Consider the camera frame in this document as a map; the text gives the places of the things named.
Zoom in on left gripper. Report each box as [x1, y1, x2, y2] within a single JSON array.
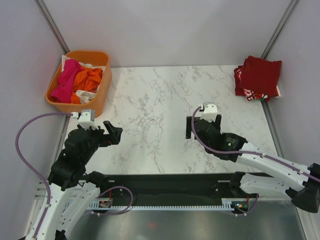
[[81, 120, 123, 163]]

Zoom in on dark red t shirt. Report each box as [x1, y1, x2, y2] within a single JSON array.
[[239, 55, 282, 97]]

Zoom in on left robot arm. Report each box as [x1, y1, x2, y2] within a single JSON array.
[[24, 120, 123, 240]]

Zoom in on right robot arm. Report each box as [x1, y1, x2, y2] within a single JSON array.
[[185, 114, 320, 213]]

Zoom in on red coca cola t shirt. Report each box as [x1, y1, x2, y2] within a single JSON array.
[[234, 65, 275, 101]]

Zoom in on white t shirt in basket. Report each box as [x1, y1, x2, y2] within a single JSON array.
[[61, 55, 108, 104]]

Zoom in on orange t shirt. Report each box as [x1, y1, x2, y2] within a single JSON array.
[[70, 67, 104, 105]]

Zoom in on pink t shirt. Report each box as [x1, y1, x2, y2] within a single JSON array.
[[50, 59, 82, 104]]

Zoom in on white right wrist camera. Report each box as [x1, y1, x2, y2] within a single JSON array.
[[199, 102, 218, 123]]

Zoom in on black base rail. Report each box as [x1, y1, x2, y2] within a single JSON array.
[[102, 173, 289, 206]]

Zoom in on white slotted cable duct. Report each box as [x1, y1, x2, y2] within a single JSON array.
[[86, 199, 249, 211]]

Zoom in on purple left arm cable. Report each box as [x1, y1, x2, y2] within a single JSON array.
[[15, 112, 134, 240]]

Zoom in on aluminium frame profile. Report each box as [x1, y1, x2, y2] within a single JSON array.
[[33, 180, 48, 201]]

